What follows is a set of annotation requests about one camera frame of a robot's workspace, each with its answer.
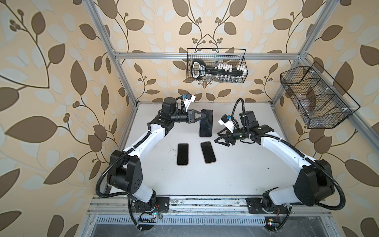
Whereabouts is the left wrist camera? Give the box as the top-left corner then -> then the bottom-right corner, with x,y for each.
182,93 -> 196,111

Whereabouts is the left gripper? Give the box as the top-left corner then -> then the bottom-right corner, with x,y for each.
169,108 -> 205,125

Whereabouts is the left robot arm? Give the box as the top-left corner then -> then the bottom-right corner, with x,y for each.
95,93 -> 206,208

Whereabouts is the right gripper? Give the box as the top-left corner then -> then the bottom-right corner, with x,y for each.
214,127 -> 248,147

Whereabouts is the aluminium frame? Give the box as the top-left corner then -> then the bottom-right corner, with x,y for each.
91,1 -> 379,237

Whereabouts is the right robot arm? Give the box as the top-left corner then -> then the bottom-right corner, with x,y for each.
215,108 -> 346,213

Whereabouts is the right wire basket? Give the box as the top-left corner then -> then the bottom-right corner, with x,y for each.
280,61 -> 361,129

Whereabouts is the back wire basket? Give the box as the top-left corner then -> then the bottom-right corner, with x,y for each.
186,47 -> 248,84

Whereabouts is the wire basket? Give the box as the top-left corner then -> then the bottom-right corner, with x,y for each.
280,61 -> 361,129
186,47 -> 248,84

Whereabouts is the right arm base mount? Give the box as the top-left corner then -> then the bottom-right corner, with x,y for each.
246,197 -> 292,232

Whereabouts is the socket set on black rail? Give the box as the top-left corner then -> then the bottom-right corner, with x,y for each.
189,59 -> 248,81

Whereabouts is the phone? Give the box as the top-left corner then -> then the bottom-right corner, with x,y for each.
200,141 -> 217,164
177,143 -> 189,166
199,109 -> 213,137

